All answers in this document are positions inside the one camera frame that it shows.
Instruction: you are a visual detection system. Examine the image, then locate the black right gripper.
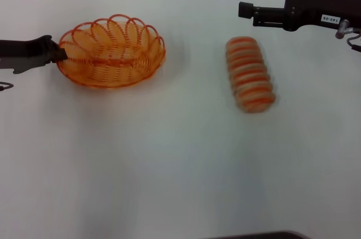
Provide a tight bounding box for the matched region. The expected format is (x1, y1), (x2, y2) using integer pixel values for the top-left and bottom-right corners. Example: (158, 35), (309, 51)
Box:
(238, 0), (361, 32)

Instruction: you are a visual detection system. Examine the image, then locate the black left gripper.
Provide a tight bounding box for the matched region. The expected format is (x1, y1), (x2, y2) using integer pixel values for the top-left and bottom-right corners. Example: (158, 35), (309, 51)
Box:
(0, 35), (68, 75)

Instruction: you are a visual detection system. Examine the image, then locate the orange wire basket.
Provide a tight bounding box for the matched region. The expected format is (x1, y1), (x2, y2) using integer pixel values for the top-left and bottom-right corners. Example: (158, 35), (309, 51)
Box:
(55, 13), (167, 90)

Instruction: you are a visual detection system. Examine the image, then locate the orange and white ridged bread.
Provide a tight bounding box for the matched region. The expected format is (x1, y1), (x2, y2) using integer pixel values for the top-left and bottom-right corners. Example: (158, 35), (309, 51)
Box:
(224, 36), (277, 114)

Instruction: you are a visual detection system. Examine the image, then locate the dark rounded robot base edge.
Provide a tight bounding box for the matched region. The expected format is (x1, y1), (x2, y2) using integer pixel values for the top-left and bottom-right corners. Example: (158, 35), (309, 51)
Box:
(202, 230), (308, 239)

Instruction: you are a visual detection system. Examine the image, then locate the silver cable plug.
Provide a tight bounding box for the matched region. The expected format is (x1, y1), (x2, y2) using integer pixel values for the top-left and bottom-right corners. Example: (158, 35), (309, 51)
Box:
(334, 19), (361, 39)

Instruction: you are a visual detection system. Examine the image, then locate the thin grey cable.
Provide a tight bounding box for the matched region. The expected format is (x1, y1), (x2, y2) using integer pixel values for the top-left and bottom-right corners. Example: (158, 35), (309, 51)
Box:
(347, 33), (361, 52)

